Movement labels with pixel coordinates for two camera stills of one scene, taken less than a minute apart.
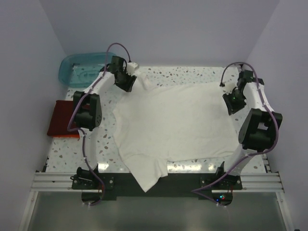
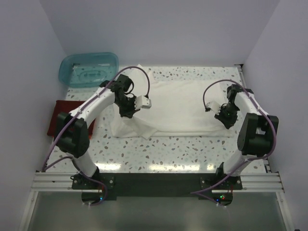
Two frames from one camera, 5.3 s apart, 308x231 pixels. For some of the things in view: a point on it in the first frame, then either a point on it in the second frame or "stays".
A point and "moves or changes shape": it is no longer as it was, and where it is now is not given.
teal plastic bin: (81, 70) stays
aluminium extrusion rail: (252, 182) stays
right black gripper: (232, 109) to (227, 122)
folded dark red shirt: (60, 118) stays
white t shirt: (156, 123) moves or changes shape
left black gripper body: (124, 77) to (126, 106)
